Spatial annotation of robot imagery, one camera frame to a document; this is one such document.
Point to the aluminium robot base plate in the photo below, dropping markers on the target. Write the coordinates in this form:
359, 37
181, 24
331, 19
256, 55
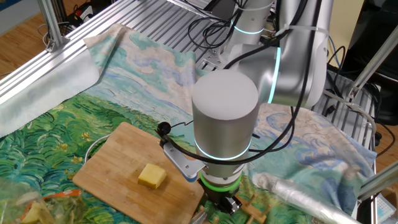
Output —
211, 59

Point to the painted landscape tablecloth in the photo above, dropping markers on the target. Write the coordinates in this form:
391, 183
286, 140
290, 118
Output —
140, 77

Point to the bamboo cutting board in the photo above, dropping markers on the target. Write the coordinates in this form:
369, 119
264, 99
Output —
124, 161

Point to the yellow potato chunk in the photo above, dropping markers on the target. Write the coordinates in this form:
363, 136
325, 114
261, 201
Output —
152, 175

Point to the black computer tower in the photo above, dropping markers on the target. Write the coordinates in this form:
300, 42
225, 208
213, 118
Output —
379, 37

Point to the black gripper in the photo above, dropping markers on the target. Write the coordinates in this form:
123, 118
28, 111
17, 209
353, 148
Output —
219, 194

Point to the white perforated box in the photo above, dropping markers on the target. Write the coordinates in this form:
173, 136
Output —
382, 210

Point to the small yellow potato scrap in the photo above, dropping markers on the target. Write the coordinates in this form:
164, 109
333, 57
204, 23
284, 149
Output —
34, 214

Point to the steel cleaver knife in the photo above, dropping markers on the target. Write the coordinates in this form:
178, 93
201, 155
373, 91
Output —
199, 218

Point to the plastic wrap roll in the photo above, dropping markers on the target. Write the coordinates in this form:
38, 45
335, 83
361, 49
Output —
295, 196

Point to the black red power strip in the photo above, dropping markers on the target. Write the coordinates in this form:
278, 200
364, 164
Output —
82, 12

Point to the wooden peg rack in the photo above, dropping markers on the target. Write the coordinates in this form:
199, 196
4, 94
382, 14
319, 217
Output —
253, 213

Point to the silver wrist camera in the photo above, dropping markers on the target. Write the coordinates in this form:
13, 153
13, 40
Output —
183, 161

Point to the plastic bag with orange label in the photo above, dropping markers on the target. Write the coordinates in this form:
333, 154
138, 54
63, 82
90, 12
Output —
18, 199

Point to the aluminium frame post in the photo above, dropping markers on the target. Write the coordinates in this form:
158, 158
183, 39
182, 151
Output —
373, 62
51, 25

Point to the aluminium frame beam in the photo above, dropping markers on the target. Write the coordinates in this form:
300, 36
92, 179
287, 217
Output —
379, 182

